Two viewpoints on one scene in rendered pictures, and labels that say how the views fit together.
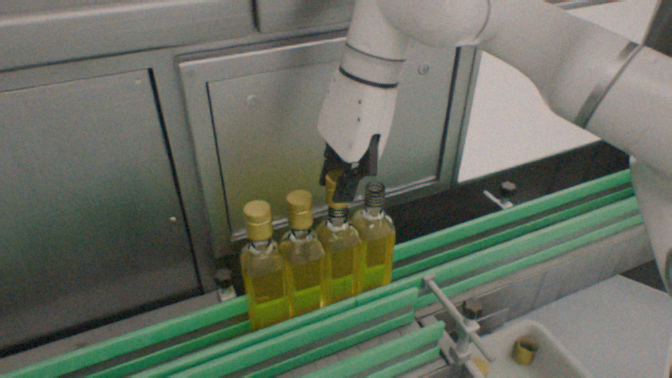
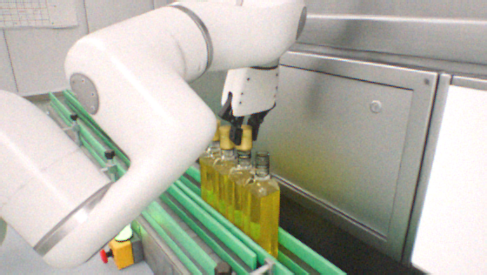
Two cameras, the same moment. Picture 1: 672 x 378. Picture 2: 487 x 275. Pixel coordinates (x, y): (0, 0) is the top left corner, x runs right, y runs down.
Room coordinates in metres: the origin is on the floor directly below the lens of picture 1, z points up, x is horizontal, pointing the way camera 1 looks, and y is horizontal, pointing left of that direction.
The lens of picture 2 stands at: (0.39, -0.65, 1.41)
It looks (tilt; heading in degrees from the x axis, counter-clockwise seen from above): 21 degrees down; 77
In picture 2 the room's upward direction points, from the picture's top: straight up
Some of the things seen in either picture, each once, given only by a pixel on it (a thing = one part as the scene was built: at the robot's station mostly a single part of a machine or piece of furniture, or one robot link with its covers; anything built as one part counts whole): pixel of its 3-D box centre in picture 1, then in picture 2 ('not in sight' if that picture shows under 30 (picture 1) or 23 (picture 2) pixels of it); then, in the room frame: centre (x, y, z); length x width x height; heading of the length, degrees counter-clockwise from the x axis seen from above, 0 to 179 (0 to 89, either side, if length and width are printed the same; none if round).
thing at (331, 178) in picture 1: (338, 188); (243, 137); (0.54, -0.01, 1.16); 0.04 x 0.04 x 0.04
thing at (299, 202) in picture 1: (300, 209); (227, 137); (0.51, 0.04, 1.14); 0.04 x 0.04 x 0.04
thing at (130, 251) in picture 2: not in sight; (124, 248); (0.24, 0.17, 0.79); 0.07 x 0.07 x 0.07; 24
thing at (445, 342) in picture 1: (440, 349); not in sight; (0.50, -0.19, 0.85); 0.09 x 0.04 x 0.07; 24
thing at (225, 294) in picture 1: (225, 293); not in sight; (0.54, 0.17, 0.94); 0.07 x 0.04 x 0.13; 24
